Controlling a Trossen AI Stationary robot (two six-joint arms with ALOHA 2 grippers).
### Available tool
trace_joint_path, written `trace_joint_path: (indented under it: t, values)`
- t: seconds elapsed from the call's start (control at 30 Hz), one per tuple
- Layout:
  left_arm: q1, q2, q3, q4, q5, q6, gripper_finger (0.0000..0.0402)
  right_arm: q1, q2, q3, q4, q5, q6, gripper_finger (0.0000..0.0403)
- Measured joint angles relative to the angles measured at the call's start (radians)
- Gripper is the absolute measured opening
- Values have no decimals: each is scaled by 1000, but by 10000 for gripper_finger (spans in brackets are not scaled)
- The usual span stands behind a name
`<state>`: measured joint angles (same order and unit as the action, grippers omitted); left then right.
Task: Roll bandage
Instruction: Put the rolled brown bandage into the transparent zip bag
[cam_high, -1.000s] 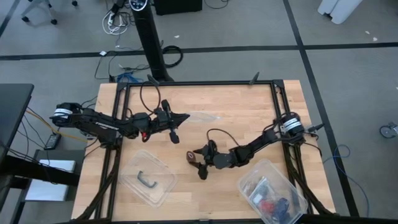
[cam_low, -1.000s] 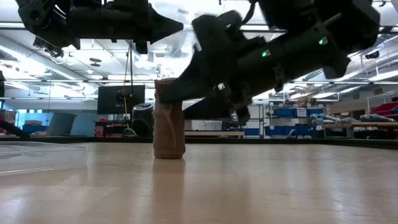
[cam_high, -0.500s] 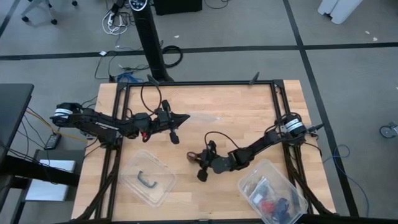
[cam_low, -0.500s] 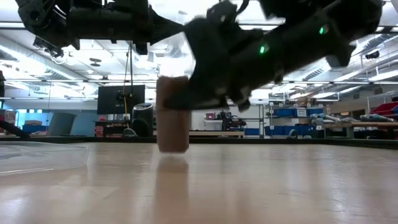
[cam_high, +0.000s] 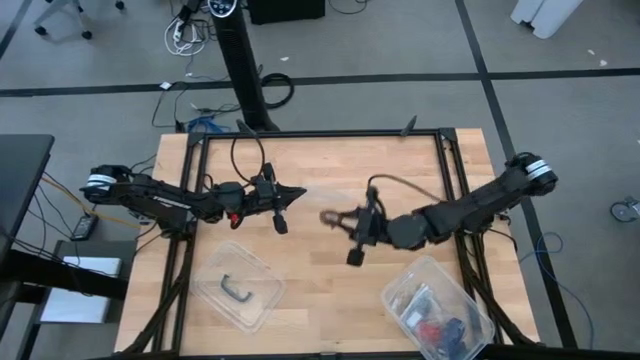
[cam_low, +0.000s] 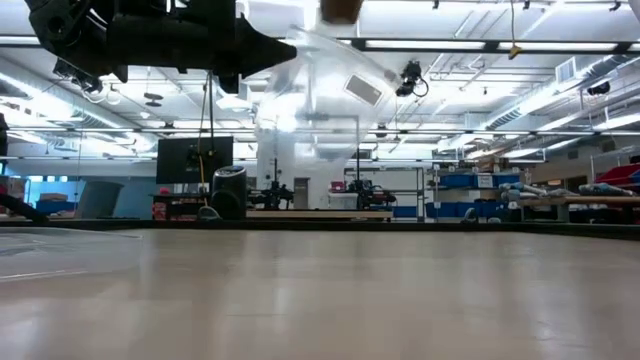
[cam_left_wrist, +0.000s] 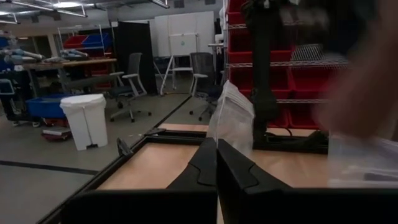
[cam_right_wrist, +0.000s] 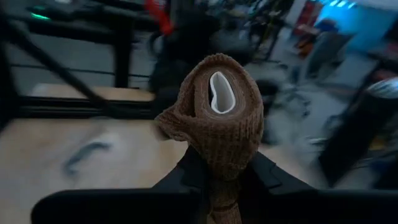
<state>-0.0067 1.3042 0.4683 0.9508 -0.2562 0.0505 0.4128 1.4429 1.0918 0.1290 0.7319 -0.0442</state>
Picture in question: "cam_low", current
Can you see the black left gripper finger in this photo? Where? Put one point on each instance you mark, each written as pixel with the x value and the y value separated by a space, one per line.
pixel 260 50

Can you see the clear plastic zip bag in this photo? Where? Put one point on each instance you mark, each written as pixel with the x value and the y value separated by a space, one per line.
pixel 325 100

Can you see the tan elastic bandage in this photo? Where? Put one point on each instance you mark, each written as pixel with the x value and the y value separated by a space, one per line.
pixel 341 10

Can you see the black monitor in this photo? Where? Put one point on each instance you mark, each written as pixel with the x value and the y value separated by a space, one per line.
pixel 175 160

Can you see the white building column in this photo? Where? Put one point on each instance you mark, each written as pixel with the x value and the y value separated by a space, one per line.
pixel 285 172

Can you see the red round object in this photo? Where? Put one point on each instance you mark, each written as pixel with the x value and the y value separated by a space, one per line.
pixel 164 191

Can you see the small red box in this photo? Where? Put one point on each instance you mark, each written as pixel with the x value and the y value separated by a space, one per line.
pixel 338 187

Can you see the black clamp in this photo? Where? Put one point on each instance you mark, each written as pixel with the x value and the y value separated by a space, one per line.
pixel 209 214
pixel 470 216

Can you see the white storage box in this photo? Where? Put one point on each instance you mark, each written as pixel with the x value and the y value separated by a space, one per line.
pixel 342 201

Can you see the grey bin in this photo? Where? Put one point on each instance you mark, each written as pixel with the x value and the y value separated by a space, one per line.
pixel 100 200

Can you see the blue crate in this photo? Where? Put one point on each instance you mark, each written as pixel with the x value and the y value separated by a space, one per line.
pixel 55 207

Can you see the blue storage bin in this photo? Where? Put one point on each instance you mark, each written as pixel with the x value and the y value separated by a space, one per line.
pixel 457 180
pixel 506 179
pixel 450 207

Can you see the cardboard box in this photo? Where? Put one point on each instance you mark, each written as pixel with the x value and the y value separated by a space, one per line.
pixel 492 164

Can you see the grey fabric bundle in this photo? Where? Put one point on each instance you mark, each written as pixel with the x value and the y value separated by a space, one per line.
pixel 530 190
pixel 602 189

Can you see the white ceiling vent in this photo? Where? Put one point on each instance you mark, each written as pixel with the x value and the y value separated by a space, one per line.
pixel 565 71

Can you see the wooden workbench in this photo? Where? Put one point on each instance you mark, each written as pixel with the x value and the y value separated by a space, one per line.
pixel 600 200

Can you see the red bin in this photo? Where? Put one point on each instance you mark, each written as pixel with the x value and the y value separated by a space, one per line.
pixel 620 176

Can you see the black background station frame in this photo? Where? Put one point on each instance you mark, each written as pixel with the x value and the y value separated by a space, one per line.
pixel 358 180

